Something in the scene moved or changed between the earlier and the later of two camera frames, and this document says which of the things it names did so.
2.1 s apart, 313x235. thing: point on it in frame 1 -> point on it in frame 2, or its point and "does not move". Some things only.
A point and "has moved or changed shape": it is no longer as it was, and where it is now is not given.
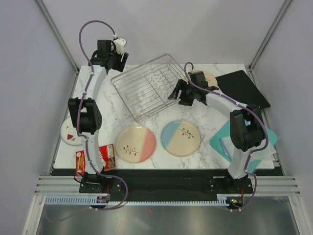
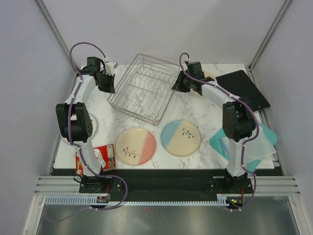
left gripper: [121, 66] -> [111, 88]
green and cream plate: [210, 78] does not move
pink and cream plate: [136, 144] does not move
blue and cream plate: [181, 138] does not move
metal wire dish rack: [146, 88] has moved or changed shape
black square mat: [236, 85] does not move
